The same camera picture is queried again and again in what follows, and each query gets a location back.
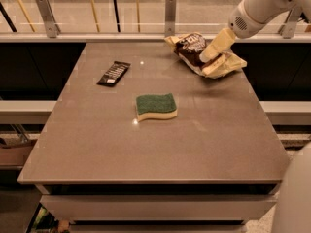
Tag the cardboard box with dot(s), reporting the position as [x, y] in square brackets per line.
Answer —
[16, 154]

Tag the black snack bar wrapper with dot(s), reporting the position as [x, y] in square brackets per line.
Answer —
[112, 76]

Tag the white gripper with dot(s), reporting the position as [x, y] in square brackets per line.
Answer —
[243, 22]

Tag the grey table drawer front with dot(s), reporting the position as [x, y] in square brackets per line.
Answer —
[158, 207]

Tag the brown chip bag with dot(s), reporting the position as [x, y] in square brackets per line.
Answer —
[203, 58]

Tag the middle metal railing bracket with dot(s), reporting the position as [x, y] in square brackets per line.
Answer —
[170, 17]

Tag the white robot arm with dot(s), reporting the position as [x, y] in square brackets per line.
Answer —
[293, 209]

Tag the left metal railing bracket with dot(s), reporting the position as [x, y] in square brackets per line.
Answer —
[51, 27]

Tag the green yellow sponge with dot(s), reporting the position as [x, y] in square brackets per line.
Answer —
[152, 106]

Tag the metal railing bar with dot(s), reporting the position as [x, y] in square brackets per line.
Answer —
[140, 37]

